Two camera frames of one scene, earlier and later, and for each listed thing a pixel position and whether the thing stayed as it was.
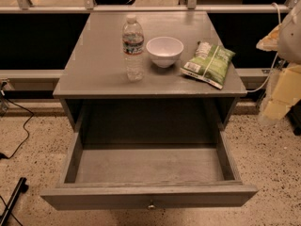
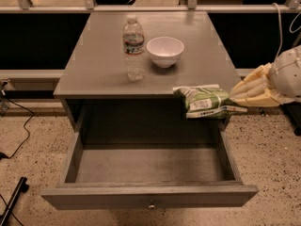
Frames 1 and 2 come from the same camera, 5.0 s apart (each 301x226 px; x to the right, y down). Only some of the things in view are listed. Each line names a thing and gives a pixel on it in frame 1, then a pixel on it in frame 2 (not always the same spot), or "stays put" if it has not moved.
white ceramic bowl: x=165 y=51 stays put
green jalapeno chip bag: x=208 y=64 -> x=207 y=102
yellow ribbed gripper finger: x=270 y=42 -> x=257 y=80
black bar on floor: x=22 y=187 stays put
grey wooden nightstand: x=149 y=72 stays put
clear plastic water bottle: x=133 y=49 stays put
